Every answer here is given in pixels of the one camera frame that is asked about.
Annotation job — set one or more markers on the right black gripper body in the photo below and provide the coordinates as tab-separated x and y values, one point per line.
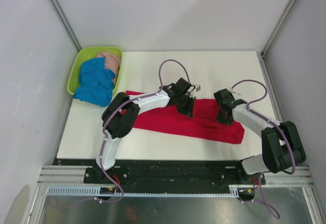
225	120

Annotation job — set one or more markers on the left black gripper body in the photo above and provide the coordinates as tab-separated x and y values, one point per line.
184	103

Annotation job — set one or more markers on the red t shirt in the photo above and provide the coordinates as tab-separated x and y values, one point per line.
203	125

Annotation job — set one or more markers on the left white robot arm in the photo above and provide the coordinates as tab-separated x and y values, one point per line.
120	116

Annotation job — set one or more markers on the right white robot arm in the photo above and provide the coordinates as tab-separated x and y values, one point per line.
282	148

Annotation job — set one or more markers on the beige pink t shirt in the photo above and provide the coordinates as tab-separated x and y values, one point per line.
111	62

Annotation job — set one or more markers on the blue t shirt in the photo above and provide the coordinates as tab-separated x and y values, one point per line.
96	83

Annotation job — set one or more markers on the lime green plastic bin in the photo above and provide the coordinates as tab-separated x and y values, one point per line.
86	54

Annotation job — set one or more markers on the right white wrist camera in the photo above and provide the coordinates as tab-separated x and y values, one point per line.
234	93

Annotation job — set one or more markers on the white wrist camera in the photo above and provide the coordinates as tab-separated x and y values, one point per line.
196	87
234	93

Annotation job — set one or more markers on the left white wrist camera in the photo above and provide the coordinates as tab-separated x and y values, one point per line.
196	87

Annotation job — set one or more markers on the right aluminium side rail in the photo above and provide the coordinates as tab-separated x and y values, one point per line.
274	98

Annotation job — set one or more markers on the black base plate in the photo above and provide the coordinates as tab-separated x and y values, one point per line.
129	171

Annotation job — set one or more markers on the right aluminium frame post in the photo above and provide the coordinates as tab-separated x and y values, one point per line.
279	25

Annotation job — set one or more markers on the aluminium frame post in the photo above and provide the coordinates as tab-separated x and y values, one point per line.
279	25
65	23

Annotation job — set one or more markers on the left aluminium frame post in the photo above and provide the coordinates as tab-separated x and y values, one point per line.
65	23

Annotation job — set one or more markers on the aluminium front rail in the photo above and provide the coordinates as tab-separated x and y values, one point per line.
74	175

